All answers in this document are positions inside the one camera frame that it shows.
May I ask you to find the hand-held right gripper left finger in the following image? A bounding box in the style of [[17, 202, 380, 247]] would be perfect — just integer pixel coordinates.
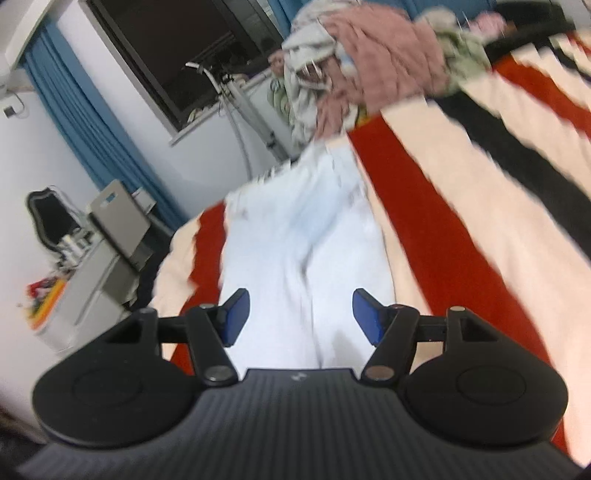
[[99, 287, 251, 386]]

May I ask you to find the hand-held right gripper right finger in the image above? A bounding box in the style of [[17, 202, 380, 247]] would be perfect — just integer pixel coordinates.
[[352, 287, 502, 385]]

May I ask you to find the white t-shirt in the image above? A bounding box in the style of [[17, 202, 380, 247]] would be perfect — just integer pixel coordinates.
[[221, 138, 395, 370]]

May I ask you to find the striped fleece blanket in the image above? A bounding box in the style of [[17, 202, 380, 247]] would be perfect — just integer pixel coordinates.
[[150, 28, 591, 467]]

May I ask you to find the white dressing table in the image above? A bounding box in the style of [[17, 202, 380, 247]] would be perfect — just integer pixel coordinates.
[[30, 231, 153, 354]]

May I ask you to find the grey backed chair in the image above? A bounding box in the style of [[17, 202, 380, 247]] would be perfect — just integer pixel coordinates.
[[87, 179, 174, 310]]

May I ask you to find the orange tray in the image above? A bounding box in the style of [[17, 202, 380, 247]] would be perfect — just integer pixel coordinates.
[[28, 281, 68, 330]]

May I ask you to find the red cloth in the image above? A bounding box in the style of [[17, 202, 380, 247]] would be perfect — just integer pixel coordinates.
[[27, 276, 61, 301]]

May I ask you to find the garment steamer stand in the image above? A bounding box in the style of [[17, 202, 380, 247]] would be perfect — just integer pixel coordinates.
[[185, 61, 289, 178]]

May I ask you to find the wavy framed mirror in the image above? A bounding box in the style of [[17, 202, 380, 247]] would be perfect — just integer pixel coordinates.
[[25, 187, 86, 257]]

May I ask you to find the green patterned blanket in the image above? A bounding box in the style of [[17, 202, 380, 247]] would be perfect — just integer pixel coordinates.
[[268, 76, 296, 125]]

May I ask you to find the pink fluffy blanket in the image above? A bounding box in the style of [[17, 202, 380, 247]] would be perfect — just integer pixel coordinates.
[[318, 7, 451, 134]]

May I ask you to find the dark window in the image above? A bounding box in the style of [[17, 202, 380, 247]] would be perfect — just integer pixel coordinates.
[[85, 0, 287, 134]]

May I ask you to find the pale green towel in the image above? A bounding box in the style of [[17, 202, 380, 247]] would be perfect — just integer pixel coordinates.
[[416, 9, 492, 97]]

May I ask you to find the grey white hoodie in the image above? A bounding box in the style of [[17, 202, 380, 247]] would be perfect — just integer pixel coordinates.
[[281, 18, 352, 144]]

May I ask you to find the black armchair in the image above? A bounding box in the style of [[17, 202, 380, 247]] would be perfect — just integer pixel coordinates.
[[480, 0, 578, 63]]

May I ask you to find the pink cloth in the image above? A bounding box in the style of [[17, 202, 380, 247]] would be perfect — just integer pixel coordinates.
[[471, 11, 509, 35]]

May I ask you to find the white air conditioner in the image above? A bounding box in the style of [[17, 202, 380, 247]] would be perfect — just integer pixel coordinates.
[[0, 0, 63, 90]]

